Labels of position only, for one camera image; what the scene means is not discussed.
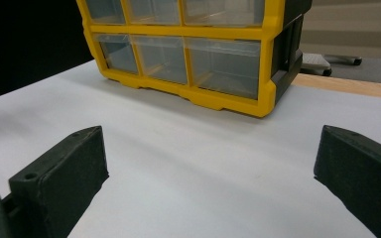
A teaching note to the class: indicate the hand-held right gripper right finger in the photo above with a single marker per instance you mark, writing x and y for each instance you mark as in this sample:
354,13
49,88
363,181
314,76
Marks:
363,172

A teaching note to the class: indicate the grey wheeled stand base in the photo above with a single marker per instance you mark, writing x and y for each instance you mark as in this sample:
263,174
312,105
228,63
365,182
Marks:
316,62

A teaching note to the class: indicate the yellow black drawer organizer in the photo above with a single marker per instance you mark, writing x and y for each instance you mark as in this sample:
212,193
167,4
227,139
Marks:
268,66

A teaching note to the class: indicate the clear plastic drawer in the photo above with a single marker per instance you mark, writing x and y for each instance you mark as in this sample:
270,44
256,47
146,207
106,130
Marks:
162,59
223,11
153,11
120,54
225,67

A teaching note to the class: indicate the white table cover board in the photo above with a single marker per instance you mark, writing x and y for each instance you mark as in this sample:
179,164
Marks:
195,158

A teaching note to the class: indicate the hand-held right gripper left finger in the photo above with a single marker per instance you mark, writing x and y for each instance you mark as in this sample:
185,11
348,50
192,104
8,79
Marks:
63,175

